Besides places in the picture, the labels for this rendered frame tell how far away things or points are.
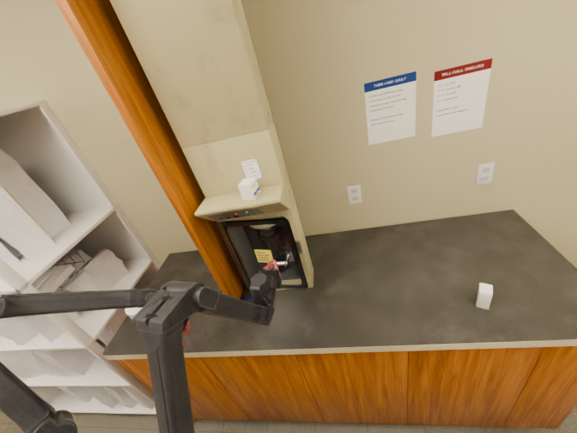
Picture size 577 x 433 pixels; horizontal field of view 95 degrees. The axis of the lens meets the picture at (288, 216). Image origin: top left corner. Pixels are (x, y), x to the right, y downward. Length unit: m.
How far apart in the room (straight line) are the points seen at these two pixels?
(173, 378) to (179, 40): 0.84
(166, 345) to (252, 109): 0.67
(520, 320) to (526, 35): 1.04
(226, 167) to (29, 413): 0.83
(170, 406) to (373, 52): 1.30
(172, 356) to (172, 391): 0.07
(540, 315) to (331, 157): 1.01
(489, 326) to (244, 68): 1.18
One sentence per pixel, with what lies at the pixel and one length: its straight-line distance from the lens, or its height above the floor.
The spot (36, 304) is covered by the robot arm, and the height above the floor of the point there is 1.53.
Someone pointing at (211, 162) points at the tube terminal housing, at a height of 1.64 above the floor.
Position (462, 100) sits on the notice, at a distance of 1.44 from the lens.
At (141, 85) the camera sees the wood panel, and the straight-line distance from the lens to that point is 1.05.
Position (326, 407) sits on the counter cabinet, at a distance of 1.74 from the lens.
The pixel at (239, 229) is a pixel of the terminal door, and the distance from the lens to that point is 1.10.
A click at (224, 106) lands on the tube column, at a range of 0.92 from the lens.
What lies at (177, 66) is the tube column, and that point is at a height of 1.94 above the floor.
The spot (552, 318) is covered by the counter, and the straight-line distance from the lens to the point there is 1.33.
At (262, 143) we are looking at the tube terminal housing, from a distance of 0.92.
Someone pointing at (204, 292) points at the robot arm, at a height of 1.54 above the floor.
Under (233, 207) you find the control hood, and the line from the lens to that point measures 0.93.
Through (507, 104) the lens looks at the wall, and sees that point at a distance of 1.53.
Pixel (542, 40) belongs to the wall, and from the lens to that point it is 1.53.
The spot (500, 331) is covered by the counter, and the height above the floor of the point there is 0.94.
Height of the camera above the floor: 1.93
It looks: 33 degrees down
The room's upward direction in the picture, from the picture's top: 17 degrees counter-clockwise
